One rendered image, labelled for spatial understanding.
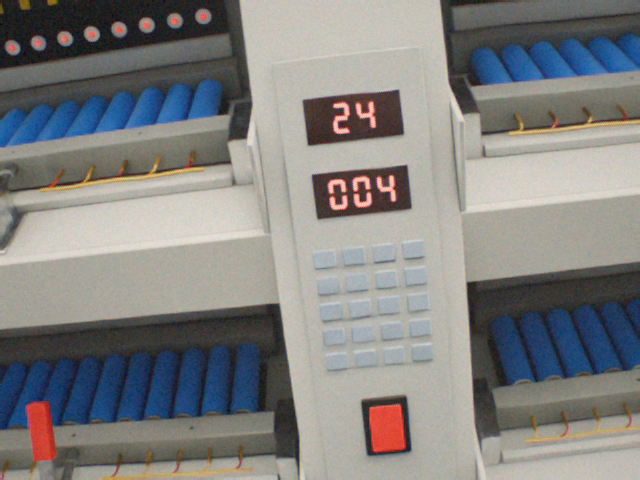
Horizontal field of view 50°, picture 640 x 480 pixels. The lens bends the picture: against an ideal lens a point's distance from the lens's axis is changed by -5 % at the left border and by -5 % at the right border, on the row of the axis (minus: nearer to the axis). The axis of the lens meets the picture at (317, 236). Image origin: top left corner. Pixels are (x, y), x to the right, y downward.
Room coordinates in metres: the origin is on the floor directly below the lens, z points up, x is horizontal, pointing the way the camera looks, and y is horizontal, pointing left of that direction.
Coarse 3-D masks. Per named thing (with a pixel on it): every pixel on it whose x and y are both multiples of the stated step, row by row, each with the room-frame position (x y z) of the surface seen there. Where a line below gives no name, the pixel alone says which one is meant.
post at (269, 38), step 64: (256, 0) 0.35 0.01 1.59; (320, 0) 0.35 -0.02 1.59; (384, 0) 0.35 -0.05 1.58; (256, 64) 0.35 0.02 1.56; (256, 128) 0.35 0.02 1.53; (448, 128) 0.34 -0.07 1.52; (448, 192) 0.34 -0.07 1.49; (448, 256) 0.34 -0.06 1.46; (448, 320) 0.34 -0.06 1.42; (320, 448) 0.35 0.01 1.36
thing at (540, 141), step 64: (512, 0) 0.51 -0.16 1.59; (576, 0) 0.50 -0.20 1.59; (448, 64) 0.52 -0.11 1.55; (512, 64) 0.46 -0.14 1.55; (576, 64) 0.45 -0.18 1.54; (512, 128) 0.41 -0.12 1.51; (576, 128) 0.39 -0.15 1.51; (512, 192) 0.35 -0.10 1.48; (576, 192) 0.35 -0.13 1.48; (512, 256) 0.35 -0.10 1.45; (576, 256) 0.35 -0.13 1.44
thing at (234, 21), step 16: (224, 0) 0.55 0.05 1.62; (448, 0) 0.54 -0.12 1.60; (240, 16) 0.55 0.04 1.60; (448, 16) 0.54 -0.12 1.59; (608, 16) 0.53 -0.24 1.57; (240, 32) 0.55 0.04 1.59; (448, 32) 0.54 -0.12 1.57; (240, 48) 0.55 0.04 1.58; (176, 64) 0.55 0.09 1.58; (240, 64) 0.55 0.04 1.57; (80, 80) 0.56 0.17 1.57; (624, 272) 0.53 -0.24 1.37; (496, 288) 0.54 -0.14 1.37; (272, 304) 0.55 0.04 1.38; (208, 320) 0.55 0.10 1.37; (16, 336) 0.56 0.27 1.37; (32, 336) 0.56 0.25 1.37
